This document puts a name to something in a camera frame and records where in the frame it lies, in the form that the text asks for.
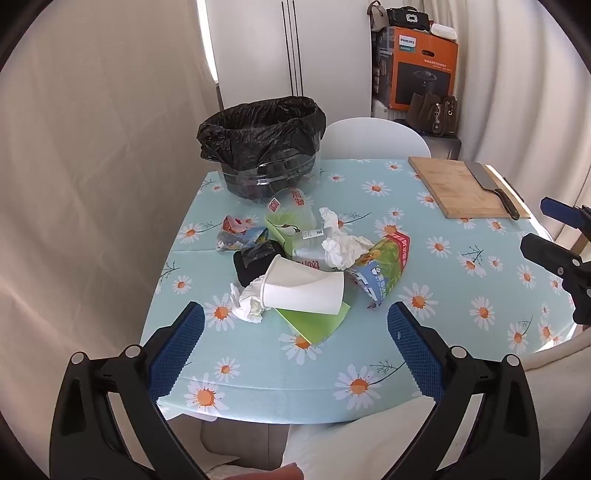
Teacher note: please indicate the green and blue snack bag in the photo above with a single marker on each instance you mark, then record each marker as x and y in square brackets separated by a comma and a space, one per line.
[383, 267]

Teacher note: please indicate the crumpled white tissue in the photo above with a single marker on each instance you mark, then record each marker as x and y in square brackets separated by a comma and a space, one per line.
[247, 305]
[344, 247]

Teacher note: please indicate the colourful crumpled wrapper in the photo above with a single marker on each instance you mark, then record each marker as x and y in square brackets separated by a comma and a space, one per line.
[238, 233]

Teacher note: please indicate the white pouch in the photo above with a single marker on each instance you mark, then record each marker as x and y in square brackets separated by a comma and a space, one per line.
[443, 31]

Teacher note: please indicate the clear plastic trash bin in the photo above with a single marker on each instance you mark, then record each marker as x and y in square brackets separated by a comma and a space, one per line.
[272, 177]

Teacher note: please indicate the black plastic bag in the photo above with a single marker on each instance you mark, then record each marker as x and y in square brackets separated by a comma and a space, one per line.
[251, 263]

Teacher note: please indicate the orange cardboard box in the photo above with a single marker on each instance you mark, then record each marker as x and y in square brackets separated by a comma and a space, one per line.
[422, 69]

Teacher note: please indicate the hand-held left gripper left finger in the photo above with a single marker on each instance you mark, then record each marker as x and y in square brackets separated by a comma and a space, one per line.
[178, 350]

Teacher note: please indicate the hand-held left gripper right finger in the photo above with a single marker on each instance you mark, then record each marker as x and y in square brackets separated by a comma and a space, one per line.
[415, 350]

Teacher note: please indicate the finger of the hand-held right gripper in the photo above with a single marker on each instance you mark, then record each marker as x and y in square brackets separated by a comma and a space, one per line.
[556, 206]
[549, 256]

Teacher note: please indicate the white refrigerator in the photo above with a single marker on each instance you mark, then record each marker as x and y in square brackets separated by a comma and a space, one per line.
[249, 46]

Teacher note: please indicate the green paper piece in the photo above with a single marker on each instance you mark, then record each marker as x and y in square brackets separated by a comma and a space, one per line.
[314, 326]

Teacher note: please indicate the clear plastic bag with labels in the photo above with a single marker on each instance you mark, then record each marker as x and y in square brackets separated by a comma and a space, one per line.
[291, 203]

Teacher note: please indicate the white paper cup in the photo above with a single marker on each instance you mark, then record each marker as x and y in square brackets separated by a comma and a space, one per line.
[300, 288]

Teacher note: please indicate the green cartoon packet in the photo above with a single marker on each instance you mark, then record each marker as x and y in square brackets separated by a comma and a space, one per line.
[279, 230]

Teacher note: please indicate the beige handbag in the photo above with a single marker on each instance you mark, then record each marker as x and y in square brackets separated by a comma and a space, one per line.
[377, 18]

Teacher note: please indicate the white chair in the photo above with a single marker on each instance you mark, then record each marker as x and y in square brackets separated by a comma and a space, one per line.
[374, 138]

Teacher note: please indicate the grey stool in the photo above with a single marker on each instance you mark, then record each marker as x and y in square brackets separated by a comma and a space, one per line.
[240, 441]

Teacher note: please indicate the wooden cutting board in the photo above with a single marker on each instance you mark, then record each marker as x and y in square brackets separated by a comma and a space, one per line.
[452, 189]

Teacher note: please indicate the frosted plastic cup with label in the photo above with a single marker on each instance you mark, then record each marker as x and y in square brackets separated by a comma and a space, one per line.
[311, 247]

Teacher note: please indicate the brown handbag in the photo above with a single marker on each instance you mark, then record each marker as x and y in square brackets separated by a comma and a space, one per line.
[447, 115]
[421, 113]

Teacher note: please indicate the black trash bag liner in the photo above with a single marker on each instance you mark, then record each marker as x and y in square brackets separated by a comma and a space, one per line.
[258, 134]

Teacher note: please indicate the beige curtain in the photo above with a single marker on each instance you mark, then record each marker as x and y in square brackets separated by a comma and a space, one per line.
[517, 92]
[92, 184]

